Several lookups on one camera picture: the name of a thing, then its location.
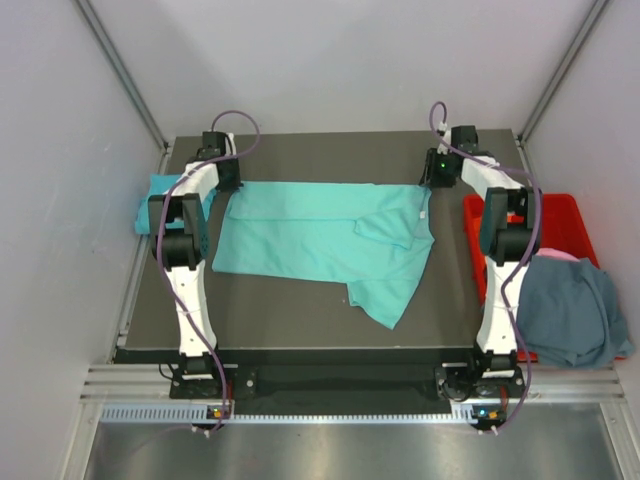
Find teal t-shirt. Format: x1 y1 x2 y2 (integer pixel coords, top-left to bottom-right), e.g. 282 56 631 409
212 181 434 329

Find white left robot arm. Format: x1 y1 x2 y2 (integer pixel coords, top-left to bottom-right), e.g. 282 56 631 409
147 131 242 397

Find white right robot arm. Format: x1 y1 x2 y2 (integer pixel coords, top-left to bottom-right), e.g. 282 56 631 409
420 122 541 396

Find folded blue t-shirt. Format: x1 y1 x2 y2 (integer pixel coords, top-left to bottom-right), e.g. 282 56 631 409
133 172 186 235

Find pink t-shirt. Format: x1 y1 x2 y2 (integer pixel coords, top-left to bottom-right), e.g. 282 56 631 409
536 248 578 262

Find red plastic bin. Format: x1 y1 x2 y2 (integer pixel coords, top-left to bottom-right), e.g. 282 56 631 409
463 194 600 341

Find grey-blue t-shirt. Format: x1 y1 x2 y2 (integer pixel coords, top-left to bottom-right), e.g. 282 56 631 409
517 255 635 369

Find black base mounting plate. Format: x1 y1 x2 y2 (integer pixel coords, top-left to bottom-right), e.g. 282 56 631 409
169 347 525 414

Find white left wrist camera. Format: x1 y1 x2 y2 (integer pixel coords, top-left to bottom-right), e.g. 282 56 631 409
225 133 237 156

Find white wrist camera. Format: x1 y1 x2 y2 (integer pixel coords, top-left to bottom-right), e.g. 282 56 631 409
225 133 237 156
436 122 451 155

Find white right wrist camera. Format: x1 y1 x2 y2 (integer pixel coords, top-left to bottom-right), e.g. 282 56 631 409
436 122 451 155

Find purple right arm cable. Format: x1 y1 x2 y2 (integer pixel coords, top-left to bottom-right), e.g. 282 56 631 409
429 101 545 432

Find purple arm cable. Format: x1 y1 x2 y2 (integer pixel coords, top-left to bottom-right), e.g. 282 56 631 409
99 109 261 451
429 101 545 432

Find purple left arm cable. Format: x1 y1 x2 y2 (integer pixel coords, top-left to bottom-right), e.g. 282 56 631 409
99 109 261 451

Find grey aluminium corner post left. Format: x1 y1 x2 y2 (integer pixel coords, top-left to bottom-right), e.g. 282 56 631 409
71 0 169 152

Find grey aluminium corner post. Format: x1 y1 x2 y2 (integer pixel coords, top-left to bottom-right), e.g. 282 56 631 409
71 0 169 152
516 0 612 146

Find grey aluminium corner post right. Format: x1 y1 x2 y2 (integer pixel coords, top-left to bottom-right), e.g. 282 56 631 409
516 0 612 146

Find grey slotted cable duct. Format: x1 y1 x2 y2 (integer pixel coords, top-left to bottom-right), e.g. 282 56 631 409
100 403 499 426

